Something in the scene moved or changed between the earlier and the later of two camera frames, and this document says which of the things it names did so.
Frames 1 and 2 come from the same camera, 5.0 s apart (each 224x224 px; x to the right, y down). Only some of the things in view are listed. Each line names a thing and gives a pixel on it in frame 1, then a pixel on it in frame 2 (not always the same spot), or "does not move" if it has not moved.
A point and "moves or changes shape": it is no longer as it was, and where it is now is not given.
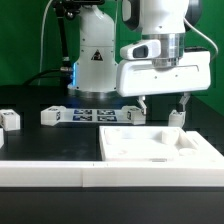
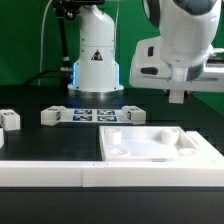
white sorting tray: (147, 143) does not move
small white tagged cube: (176, 118) moves or changes shape
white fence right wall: (205, 152) does not move
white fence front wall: (112, 174) does not move
